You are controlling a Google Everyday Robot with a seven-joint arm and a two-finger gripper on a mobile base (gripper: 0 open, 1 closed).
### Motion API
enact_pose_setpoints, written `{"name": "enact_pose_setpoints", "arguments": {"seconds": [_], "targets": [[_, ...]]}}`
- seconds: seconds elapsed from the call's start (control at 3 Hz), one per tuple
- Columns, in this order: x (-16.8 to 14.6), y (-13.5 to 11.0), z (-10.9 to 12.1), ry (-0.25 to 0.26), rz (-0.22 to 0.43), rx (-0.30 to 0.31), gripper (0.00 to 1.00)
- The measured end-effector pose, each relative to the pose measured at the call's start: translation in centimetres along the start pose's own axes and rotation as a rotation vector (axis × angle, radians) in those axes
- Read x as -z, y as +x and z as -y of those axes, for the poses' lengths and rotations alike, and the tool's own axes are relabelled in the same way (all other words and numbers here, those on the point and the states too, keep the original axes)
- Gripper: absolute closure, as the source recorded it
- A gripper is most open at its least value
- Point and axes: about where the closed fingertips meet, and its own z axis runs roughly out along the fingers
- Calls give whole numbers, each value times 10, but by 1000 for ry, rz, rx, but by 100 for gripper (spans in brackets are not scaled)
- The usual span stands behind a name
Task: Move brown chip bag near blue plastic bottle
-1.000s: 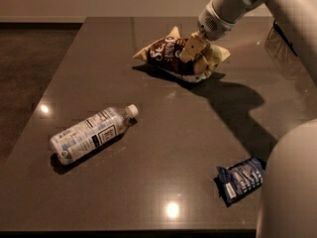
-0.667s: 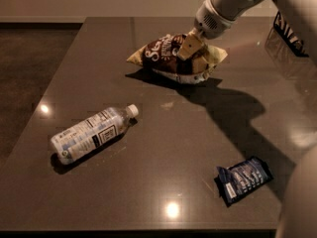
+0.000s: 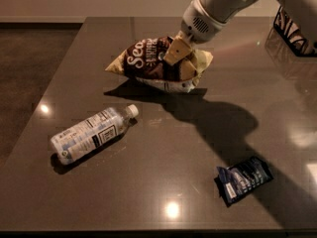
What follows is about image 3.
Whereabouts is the clear plastic water bottle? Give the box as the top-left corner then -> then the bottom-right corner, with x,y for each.
51,104 -> 139,165

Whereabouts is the black wire basket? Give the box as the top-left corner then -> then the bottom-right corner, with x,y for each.
273,7 -> 317,58

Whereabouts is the brown chip bag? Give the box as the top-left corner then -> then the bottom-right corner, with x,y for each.
105,36 -> 213,93

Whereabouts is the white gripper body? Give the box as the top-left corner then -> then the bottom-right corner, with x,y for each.
180,0 -> 228,44

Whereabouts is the dark blue snack bag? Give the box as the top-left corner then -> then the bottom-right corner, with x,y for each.
216,156 -> 273,206

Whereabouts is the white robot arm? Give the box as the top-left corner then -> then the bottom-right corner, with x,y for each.
163,0 -> 258,81

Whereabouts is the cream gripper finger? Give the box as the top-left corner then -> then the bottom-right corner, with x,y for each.
163,33 -> 193,65
179,59 -> 196,80

